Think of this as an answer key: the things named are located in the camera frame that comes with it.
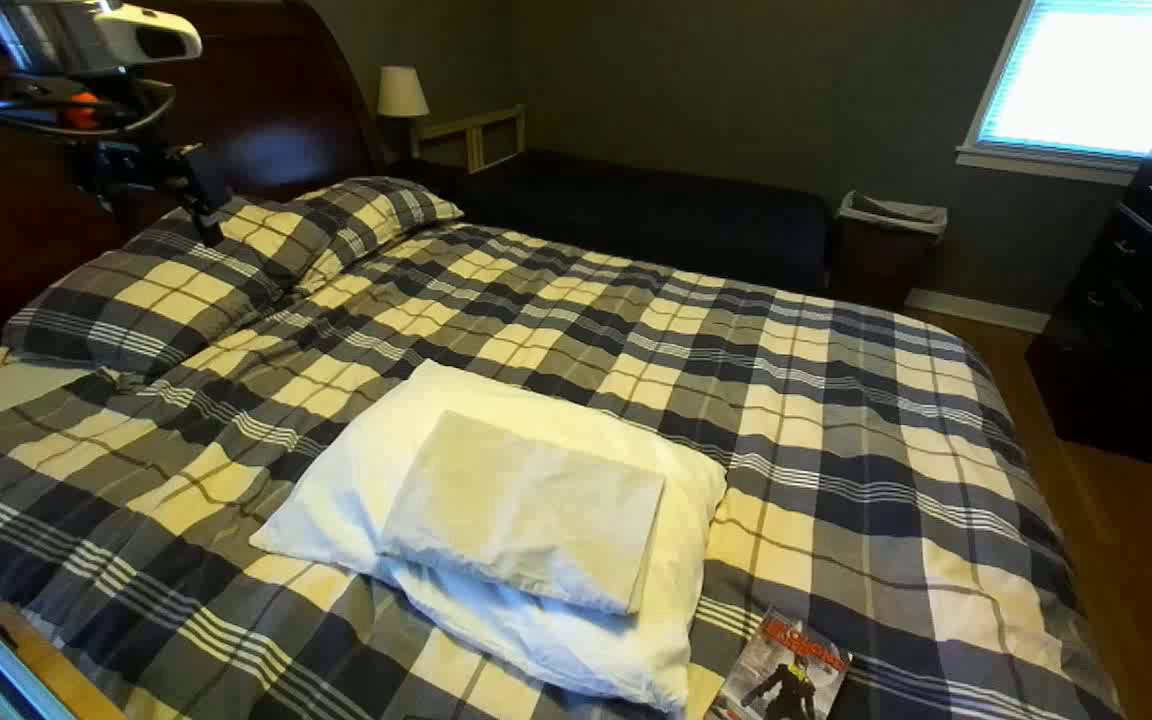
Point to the dark sofa bench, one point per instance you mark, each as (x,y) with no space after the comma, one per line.
(669,219)

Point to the black dresser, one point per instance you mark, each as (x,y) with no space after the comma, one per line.
(1138,294)

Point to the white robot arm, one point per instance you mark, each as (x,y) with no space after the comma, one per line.
(86,73)

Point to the plaid bed comforter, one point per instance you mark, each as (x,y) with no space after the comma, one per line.
(874,491)

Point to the white pillowcase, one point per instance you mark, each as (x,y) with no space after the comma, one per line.
(525,514)

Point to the bright window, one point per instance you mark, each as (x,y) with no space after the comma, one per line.
(1070,95)

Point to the dark wooden headboard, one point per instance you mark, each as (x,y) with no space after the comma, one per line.
(273,102)

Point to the bedside lamp white shade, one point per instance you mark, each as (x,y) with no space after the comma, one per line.
(400,105)

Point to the small dark side table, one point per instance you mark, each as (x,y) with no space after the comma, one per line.
(880,245)

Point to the magazine with red cover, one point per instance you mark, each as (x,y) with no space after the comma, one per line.
(780,675)

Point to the plaid pillow near headboard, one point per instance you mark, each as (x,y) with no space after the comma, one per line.
(167,294)

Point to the white pillow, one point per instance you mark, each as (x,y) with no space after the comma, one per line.
(341,504)

